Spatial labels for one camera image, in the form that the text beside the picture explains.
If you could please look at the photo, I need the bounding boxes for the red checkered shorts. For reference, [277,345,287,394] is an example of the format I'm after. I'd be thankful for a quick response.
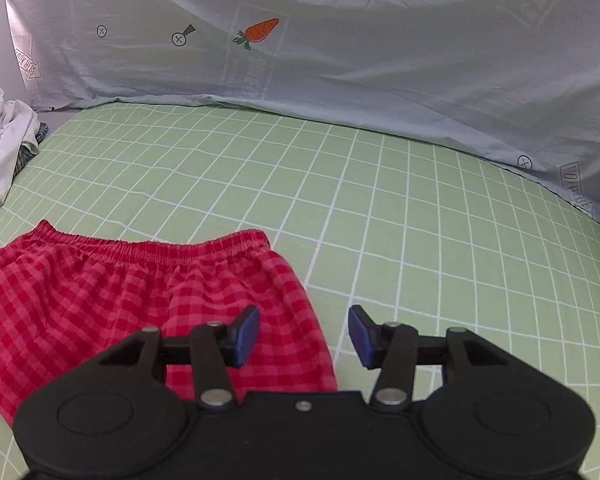
[0,222,337,420]

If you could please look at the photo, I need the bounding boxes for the grey carrot-print bed sheet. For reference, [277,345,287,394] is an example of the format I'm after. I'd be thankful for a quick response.
[6,0,600,222]

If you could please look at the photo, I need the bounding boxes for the white crumpled garment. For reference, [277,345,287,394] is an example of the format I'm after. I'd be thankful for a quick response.
[0,88,40,207]

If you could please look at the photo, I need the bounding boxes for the dark checkered garment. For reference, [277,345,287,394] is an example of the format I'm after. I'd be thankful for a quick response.
[12,122,50,178]

